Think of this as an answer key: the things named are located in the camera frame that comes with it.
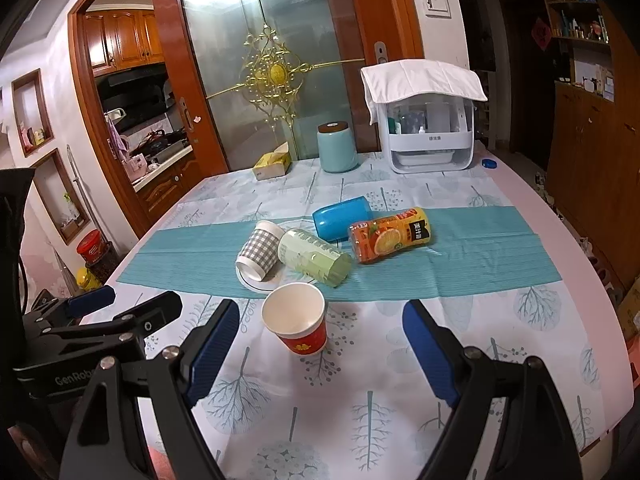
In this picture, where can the yellow tissue box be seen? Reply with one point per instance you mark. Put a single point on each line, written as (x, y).
(272, 165)

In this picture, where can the light green cup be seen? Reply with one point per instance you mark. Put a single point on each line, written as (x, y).
(310, 257)

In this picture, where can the frosted glass sliding door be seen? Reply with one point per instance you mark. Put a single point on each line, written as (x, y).
(220, 60)

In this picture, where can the white saucer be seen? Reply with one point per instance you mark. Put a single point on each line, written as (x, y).
(250, 286)

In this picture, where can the teal table runner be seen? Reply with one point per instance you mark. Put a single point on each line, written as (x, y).
(475, 260)

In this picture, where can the wooden door frame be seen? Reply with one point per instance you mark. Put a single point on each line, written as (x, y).
(172, 60)

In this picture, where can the wooden kitchen wall cabinets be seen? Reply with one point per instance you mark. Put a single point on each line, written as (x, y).
(125, 35)

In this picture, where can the red diamond wall decoration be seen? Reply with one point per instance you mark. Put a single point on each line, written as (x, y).
(541, 34)

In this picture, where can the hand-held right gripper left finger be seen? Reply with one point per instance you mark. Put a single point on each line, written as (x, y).
(216, 350)

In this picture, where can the tree print tablecloth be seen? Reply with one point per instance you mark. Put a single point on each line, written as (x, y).
(350, 410)

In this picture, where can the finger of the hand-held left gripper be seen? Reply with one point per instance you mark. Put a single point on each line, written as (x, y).
(92, 299)
(150, 314)

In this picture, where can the white light switch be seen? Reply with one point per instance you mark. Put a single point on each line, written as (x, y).
(436, 4)

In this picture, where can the red paper cup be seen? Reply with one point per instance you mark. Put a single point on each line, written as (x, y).
(301, 342)

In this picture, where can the orange juice bottle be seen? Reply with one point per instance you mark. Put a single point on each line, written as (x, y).
(390, 237)

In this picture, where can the blue plastic cup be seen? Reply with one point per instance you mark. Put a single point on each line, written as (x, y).
(340, 217)

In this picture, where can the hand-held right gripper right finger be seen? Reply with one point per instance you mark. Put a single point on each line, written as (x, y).
(429, 355)

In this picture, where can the pink hanging cloth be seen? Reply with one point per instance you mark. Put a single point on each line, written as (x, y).
(119, 140)

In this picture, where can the white countertop cup cabinet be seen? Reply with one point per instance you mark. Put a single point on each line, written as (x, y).
(430, 157)

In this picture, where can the grey checked cup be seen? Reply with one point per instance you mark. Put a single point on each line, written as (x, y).
(260, 252)

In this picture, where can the red lidded container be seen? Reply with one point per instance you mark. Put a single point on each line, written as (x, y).
(90, 246)

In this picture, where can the teal canister with brown lid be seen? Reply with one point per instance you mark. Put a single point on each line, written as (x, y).
(337, 152)

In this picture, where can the wooden shelf cabinet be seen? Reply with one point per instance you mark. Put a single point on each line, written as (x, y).
(590, 160)

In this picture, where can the blue bottle cap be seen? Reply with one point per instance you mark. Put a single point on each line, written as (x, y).
(489, 163)

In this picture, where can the wooden kitchen base cabinet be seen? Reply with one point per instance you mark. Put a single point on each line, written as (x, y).
(165, 190)

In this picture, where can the white cloth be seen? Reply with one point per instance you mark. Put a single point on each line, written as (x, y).
(422, 80)

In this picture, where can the yellow container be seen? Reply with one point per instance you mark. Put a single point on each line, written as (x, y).
(87, 279)

